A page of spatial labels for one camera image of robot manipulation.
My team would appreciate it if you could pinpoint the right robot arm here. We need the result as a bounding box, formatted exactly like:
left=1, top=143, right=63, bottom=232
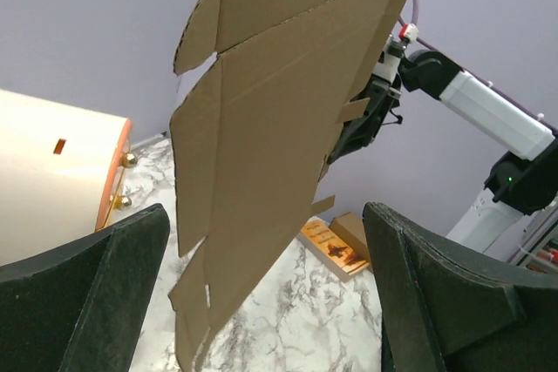
left=326, top=33, right=557, bottom=253

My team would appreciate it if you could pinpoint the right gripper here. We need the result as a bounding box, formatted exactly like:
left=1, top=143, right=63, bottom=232
left=327, top=35, right=404, bottom=165

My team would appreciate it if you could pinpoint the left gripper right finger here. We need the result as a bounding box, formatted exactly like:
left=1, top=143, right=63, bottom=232
left=363, top=203, right=557, bottom=372

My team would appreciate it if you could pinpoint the round cream drawer cabinet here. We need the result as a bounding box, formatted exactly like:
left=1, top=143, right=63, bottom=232
left=1, top=91, right=138, bottom=265

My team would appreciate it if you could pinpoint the cardboard box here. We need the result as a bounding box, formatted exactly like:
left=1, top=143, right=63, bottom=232
left=169, top=0, right=406, bottom=371
left=330, top=212, right=371, bottom=261

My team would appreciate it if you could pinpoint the cardboard box under book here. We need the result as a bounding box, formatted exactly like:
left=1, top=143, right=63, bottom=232
left=330, top=212, right=371, bottom=261

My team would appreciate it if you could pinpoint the orange paperback book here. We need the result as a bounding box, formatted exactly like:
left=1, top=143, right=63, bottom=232
left=297, top=219, right=371, bottom=282

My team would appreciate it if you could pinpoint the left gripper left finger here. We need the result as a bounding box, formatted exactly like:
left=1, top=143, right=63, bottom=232
left=1, top=204, right=170, bottom=372

